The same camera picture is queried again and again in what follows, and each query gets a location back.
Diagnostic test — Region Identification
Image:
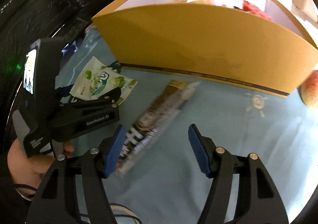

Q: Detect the black white long snack pack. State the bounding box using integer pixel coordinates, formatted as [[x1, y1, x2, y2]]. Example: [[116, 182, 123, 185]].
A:
[[115, 80, 200, 175]]

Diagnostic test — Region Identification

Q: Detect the green white candy packet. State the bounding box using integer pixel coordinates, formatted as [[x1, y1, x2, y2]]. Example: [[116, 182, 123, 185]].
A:
[[70, 57, 138, 105]]

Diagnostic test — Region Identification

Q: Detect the red gold snack bag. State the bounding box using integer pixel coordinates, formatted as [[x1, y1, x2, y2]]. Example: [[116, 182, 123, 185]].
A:
[[242, 0, 272, 21]]

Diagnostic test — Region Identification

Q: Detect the person left hand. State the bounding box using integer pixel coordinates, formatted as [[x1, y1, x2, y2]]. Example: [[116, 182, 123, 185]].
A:
[[6, 138, 75, 191]]

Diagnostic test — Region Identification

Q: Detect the yellow cardboard box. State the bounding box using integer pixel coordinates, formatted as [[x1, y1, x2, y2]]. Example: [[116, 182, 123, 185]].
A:
[[92, 0, 317, 97]]

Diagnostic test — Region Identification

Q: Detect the red yellow apple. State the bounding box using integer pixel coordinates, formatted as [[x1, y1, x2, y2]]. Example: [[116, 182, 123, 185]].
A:
[[299, 70, 318, 109]]

